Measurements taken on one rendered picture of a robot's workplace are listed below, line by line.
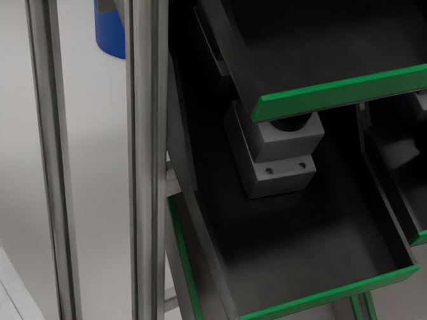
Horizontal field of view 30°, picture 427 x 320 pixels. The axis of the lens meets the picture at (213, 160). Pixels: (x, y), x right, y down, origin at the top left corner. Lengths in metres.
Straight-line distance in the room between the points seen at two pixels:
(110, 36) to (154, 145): 0.88
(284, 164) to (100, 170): 0.65
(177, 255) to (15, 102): 0.75
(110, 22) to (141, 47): 0.91
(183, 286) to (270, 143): 0.16
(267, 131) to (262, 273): 0.09
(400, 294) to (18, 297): 0.38
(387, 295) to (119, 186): 0.51
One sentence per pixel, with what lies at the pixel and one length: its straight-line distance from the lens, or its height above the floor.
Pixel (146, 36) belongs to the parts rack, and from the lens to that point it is 0.47.
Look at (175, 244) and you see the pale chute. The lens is 0.60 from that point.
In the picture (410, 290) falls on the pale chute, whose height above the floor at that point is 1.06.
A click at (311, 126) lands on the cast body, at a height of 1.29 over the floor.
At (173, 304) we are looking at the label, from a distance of 0.64.
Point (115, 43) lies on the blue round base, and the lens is 1.40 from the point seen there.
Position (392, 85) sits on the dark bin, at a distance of 0.43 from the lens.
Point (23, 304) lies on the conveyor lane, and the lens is 0.84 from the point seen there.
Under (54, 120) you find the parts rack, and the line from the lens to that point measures 0.70.
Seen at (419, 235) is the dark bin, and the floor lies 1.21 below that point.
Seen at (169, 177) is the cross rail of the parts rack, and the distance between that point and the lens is 0.55.
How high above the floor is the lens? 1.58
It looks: 38 degrees down
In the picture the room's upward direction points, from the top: 3 degrees clockwise
